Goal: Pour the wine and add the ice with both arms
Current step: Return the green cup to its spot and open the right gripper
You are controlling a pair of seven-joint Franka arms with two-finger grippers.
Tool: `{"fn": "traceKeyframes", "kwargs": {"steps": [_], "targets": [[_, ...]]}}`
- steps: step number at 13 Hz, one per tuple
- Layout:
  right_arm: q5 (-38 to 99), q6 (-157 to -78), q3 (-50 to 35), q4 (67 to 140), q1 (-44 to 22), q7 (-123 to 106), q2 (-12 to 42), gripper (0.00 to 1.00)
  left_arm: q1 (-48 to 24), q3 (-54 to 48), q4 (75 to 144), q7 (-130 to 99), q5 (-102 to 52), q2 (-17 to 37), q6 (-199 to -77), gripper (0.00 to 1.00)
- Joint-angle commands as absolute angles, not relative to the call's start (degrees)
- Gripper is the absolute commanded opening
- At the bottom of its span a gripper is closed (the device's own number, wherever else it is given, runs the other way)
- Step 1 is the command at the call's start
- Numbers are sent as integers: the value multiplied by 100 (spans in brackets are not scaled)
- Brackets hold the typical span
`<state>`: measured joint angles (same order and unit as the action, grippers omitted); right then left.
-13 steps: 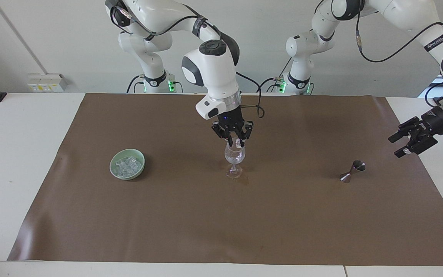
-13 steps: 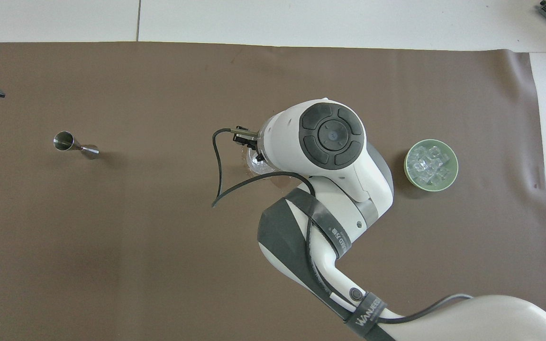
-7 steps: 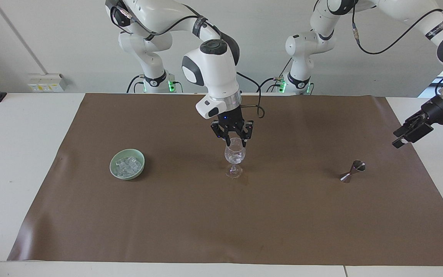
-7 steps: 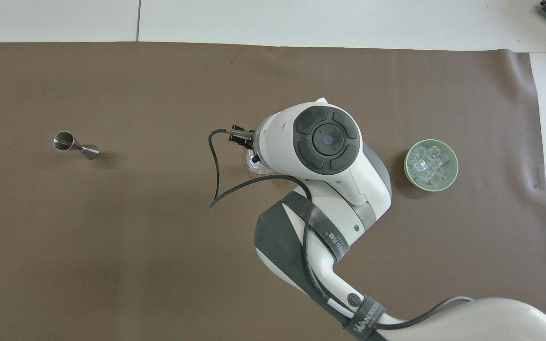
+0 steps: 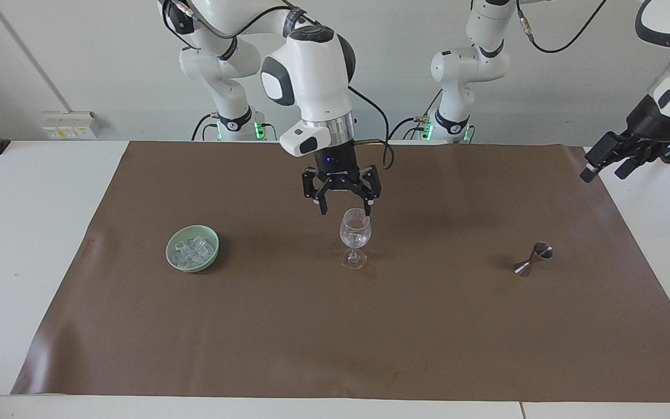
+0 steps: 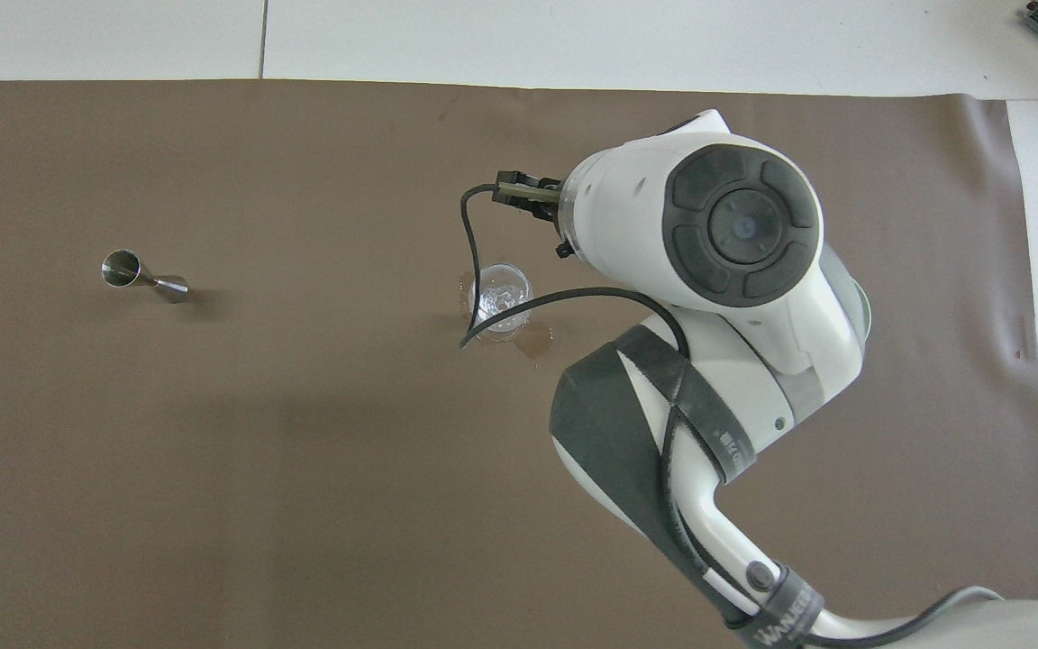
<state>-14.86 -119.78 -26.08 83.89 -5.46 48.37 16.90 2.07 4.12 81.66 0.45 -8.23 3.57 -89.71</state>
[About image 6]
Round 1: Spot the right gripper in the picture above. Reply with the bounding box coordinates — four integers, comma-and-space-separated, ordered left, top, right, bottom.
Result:
495, 169, 567, 224

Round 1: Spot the clear glass with ice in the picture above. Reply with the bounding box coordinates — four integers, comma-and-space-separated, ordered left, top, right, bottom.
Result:
468, 262, 534, 343

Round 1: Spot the steel double jigger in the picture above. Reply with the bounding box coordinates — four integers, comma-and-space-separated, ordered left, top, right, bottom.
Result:
101, 250, 190, 305

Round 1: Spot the black cable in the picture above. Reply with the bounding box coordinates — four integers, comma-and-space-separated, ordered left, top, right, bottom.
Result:
459, 182, 693, 363

